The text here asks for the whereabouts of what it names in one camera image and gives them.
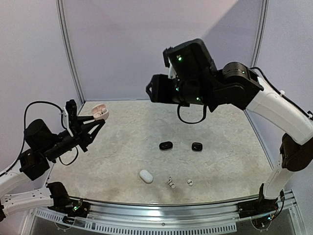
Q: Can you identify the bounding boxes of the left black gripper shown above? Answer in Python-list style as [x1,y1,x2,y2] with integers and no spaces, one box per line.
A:
[43,115,105,161]

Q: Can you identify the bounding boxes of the pink round earbud case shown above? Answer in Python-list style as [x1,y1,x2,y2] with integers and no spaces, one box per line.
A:
[91,103,110,120]

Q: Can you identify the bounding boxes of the black oval earbud case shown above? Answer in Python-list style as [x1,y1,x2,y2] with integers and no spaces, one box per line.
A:
[159,141,173,151]

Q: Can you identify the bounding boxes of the white oval earbud case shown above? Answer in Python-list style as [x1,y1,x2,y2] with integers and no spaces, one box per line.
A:
[139,169,154,184]

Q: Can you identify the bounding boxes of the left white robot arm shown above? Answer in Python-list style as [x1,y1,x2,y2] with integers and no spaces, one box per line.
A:
[0,116,105,220]

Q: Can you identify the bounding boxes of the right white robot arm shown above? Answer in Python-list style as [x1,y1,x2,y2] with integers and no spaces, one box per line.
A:
[146,39,313,213]

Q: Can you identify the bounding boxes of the white stem earbud right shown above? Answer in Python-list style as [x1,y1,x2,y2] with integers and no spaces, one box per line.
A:
[187,179,193,186]

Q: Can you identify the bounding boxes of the left camera cable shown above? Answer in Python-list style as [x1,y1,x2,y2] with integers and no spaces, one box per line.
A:
[0,101,80,177]

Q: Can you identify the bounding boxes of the camera cable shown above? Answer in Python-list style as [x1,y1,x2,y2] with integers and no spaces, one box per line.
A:
[176,66,313,124]
[0,101,80,177]

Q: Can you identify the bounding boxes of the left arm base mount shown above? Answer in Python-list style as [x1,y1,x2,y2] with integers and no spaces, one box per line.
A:
[46,182,90,218]

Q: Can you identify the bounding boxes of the right camera cable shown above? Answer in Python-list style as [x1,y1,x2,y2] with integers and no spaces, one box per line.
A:
[176,66,313,124]

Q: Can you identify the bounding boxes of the left aluminium frame post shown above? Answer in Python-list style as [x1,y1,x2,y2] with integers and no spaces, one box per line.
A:
[56,0,85,105]

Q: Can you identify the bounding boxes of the aluminium frame post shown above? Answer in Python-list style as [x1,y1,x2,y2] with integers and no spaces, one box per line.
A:
[250,0,269,67]
[56,0,85,105]

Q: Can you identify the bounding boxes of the right aluminium frame post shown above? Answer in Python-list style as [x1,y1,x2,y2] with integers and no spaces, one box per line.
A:
[250,0,269,67]

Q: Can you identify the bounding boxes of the aluminium front rail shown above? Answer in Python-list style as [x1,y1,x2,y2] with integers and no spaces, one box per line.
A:
[23,189,304,235]

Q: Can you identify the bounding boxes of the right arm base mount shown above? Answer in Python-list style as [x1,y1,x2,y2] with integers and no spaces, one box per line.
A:
[236,183,285,221]

